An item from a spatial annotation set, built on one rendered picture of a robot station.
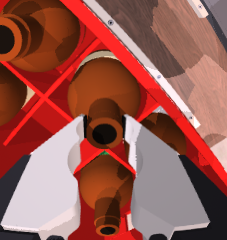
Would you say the red crate with dividers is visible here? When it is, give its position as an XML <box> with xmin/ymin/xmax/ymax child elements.
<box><xmin>0</xmin><ymin>0</ymin><xmax>227</xmax><ymax>240</ymax></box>

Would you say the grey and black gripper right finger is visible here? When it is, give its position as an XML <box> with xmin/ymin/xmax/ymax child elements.
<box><xmin>121</xmin><ymin>114</ymin><xmax>227</xmax><ymax>240</ymax></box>

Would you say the grey square tray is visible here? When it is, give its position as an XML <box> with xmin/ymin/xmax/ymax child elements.
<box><xmin>199</xmin><ymin>0</ymin><xmax>227</xmax><ymax>52</ymax></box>

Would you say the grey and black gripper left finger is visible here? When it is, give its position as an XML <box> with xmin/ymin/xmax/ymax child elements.
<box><xmin>0</xmin><ymin>114</ymin><xmax>87</xmax><ymax>240</ymax></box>

